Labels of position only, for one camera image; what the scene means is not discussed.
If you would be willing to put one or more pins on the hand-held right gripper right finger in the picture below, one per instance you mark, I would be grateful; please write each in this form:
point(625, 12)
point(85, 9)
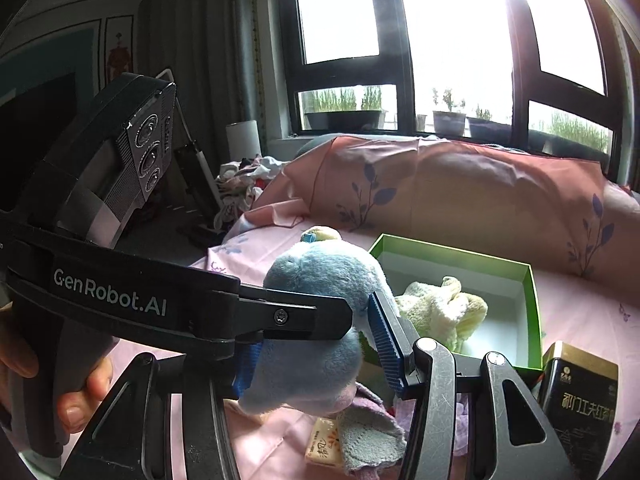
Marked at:
point(385, 345)

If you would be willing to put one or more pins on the dark planter with plants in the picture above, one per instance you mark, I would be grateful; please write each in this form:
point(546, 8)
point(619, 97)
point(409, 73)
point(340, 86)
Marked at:
point(487, 127)

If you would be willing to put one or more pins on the green cardboard box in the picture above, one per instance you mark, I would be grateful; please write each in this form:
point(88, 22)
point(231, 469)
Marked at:
point(532, 320)

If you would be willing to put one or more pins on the black gold tin box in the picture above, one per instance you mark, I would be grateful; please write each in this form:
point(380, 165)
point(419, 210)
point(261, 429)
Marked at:
point(575, 400)

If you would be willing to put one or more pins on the yellow printed tissue packet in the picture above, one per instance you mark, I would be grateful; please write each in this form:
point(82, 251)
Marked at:
point(322, 442)

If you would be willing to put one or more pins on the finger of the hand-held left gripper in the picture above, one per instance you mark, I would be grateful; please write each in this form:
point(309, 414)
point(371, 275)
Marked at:
point(305, 317)

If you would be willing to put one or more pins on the wall poster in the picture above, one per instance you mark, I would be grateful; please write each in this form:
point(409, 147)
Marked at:
point(118, 52)

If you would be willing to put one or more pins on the wide planter with grass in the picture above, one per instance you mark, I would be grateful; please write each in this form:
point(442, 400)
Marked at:
point(570, 135)

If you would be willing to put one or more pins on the pink leaf print bolster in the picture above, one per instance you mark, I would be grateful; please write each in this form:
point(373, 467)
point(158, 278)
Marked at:
point(475, 195)

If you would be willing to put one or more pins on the person's left hand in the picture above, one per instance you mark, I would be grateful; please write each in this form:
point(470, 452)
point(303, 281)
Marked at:
point(80, 405)

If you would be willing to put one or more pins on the grey pot with small tree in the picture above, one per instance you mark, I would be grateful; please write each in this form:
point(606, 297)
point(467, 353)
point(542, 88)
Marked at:
point(448, 122)

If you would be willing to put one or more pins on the blue plush toy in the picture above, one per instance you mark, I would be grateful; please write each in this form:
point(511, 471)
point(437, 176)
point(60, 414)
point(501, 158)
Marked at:
point(310, 275)

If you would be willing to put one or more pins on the pink bed sheet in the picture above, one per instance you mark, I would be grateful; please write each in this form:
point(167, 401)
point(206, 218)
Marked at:
point(580, 310)

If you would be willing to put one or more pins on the grey curtain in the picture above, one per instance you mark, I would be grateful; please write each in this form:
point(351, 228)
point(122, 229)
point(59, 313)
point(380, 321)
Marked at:
point(210, 50)

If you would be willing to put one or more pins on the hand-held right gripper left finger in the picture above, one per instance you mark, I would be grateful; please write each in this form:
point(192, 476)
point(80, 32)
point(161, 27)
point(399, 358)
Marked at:
point(245, 370)

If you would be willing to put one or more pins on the lilac knit cloth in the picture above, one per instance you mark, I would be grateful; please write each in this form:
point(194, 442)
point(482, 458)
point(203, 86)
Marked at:
point(372, 435)

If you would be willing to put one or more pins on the pile of clothes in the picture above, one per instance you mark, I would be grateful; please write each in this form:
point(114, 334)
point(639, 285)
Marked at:
point(245, 180)

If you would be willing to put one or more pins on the long black grass planter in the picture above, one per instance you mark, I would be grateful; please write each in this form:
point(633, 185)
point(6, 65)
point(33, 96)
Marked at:
point(345, 117)

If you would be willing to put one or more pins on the black window frame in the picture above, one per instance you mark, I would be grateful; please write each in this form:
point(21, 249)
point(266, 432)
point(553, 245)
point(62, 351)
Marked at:
point(390, 60)

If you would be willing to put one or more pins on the cream plush toy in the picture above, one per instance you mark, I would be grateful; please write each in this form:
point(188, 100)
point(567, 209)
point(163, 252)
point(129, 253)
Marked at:
point(440, 305)

